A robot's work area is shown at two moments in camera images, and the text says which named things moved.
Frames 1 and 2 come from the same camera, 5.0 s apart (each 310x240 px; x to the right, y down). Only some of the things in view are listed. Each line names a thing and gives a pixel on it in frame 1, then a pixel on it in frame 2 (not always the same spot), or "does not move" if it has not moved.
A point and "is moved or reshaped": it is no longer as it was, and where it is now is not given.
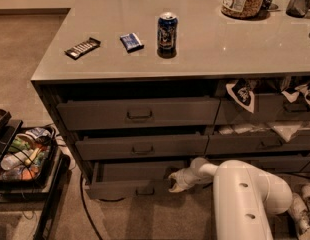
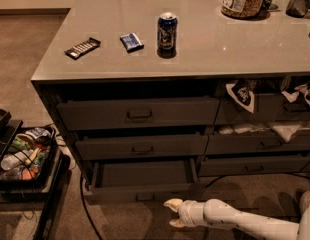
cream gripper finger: x=174 y=175 -> x=173 y=204
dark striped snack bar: x=82 y=48 does not move
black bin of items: x=27 y=159 does not move
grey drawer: x=277 y=163 does not move
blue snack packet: x=131 y=42 does not move
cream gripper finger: x=176 y=189 -> x=177 y=223
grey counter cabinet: x=147 y=78 does not move
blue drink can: x=167 y=35 does not move
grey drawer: x=130 y=179 is moved or reshaped
